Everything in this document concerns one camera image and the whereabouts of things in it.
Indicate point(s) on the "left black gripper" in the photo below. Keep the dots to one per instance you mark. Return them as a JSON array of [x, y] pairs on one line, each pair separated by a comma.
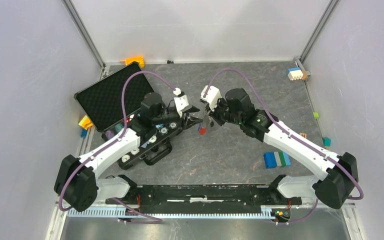
[[189, 121]]

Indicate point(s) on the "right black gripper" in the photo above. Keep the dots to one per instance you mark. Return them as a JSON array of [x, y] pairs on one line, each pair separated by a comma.
[[214, 113]]

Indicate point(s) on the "keyring with blue red tags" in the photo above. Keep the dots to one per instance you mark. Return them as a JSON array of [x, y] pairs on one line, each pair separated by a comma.
[[202, 130]]

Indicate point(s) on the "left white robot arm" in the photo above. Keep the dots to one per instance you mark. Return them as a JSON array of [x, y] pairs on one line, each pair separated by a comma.
[[77, 182]]

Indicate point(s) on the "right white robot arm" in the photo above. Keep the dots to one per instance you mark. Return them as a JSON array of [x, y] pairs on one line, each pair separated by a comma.
[[334, 176]]

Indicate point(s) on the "blue green white brick stack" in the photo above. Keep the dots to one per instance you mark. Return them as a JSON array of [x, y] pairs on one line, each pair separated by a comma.
[[277, 159]]

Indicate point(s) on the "orange toy brick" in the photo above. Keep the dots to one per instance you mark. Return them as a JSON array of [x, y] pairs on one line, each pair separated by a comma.
[[137, 59]]

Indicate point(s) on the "black poker chip case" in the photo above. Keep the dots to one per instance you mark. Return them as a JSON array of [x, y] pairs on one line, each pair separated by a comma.
[[102, 103]]

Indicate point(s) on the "wooden letter H cube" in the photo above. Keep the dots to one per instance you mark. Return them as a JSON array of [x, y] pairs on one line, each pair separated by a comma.
[[304, 135]]

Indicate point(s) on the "blue white brown brick stack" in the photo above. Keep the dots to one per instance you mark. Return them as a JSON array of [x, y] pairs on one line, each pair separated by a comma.
[[297, 74]]

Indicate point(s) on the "yellow orange brick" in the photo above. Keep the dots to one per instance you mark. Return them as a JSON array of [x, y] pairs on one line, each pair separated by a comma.
[[85, 122]]

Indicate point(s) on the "small blue block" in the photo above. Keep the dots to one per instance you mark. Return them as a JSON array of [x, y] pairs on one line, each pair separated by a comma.
[[84, 133]]

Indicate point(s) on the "teal cube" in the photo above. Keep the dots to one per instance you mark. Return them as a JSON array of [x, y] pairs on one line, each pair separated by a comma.
[[326, 141]]

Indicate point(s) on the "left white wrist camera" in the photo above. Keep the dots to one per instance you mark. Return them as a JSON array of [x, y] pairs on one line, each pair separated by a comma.
[[181, 101]]

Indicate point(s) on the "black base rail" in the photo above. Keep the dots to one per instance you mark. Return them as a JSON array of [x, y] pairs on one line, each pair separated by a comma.
[[203, 198]]

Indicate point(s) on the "white slotted cable duct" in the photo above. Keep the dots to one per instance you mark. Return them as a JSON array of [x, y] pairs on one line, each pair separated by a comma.
[[121, 212]]

